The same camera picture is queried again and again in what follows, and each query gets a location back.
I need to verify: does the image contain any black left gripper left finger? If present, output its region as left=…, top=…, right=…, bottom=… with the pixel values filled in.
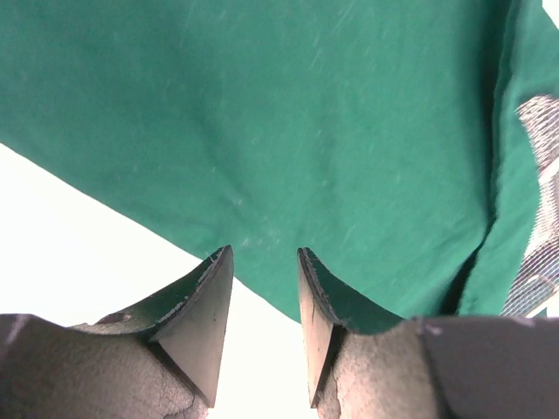
left=1, top=246, right=233, bottom=418

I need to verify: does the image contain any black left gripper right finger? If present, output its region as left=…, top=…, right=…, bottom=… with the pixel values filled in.
left=297, top=248, right=558, bottom=418

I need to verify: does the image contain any dark green surgical cloth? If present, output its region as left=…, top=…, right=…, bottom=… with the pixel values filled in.
left=1, top=1, right=558, bottom=319

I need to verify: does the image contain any metal wire mesh tray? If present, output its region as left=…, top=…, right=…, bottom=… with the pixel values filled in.
left=501, top=95, right=558, bottom=318

